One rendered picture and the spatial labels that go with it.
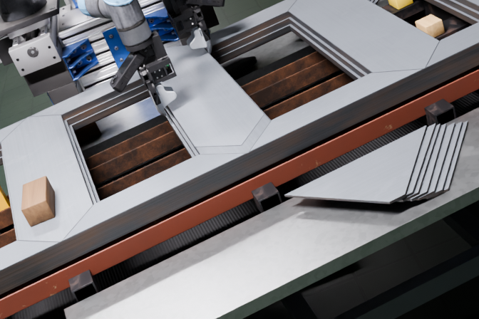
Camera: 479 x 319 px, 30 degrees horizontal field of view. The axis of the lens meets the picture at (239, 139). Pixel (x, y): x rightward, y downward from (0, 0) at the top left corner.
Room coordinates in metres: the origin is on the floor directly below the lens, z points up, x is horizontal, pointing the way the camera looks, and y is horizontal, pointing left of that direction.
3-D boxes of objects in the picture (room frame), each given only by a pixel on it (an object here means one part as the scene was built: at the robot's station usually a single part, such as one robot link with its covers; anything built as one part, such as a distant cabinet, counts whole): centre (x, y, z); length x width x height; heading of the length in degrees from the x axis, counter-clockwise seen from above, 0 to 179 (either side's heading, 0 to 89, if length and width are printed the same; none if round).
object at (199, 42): (2.32, 0.00, 0.91); 0.06 x 0.03 x 0.09; 98
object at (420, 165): (1.56, -0.28, 0.77); 0.45 x 0.20 x 0.04; 98
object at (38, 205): (1.82, 0.48, 0.89); 0.12 x 0.06 x 0.05; 1
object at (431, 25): (2.12, -0.58, 0.79); 0.06 x 0.05 x 0.04; 8
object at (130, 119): (2.62, -0.08, 0.67); 1.30 x 0.20 x 0.03; 98
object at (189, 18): (2.34, 0.01, 1.02); 0.09 x 0.08 x 0.12; 98
